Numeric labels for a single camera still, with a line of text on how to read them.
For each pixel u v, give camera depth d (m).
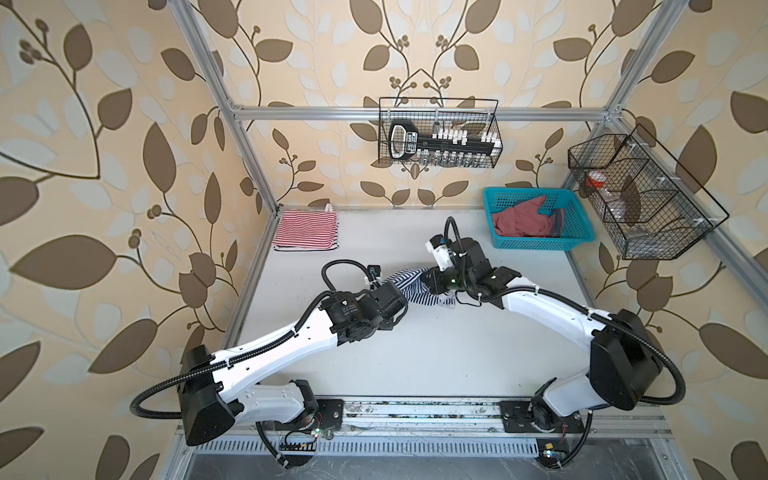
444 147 0.84
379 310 0.54
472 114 0.91
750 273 0.54
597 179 0.87
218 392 0.39
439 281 0.73
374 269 0.67
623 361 0.43
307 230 1.10
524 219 1.11
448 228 0.71
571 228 1.08
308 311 0.48
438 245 0.74
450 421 0.74
